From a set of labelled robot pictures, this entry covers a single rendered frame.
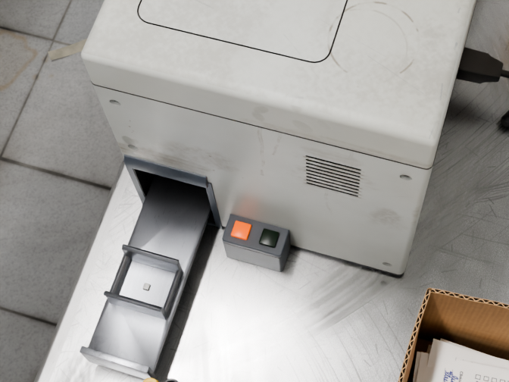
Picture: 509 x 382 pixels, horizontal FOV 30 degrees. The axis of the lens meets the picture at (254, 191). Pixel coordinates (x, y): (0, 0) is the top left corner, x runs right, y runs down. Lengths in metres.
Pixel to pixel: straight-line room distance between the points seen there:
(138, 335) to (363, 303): 0.22
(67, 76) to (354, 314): 1.30
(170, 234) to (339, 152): 0.26
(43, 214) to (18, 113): 0.25
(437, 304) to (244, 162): 0.20
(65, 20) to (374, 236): 1.44
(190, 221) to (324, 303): 0.15
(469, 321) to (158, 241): 0.30
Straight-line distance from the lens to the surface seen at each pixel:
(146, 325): 0.90
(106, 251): 0.98
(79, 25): 2.18
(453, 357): 0.87
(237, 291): 0.94
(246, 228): 0.91
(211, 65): 0.70
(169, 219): 0.93
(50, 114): 2.08
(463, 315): 0.83
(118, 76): 0.73
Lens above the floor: 1.77
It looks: 67 degrees down
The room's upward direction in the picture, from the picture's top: 9 degrees counter-clockwise
